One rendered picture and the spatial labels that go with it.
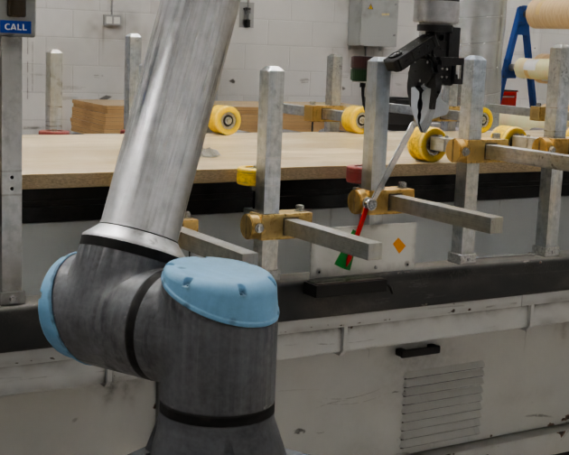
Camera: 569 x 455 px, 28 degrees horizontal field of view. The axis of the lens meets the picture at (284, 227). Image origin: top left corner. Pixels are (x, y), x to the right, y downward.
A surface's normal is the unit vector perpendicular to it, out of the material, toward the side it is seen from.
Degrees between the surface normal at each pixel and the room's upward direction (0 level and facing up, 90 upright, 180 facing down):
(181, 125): 80
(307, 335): 90
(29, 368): 90
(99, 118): 90
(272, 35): 90
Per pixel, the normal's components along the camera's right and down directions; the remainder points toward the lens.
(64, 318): -0.55, 0.01
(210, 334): -0.12, 0.15
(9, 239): 0.52, 0.16
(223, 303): 0.11, 0.08
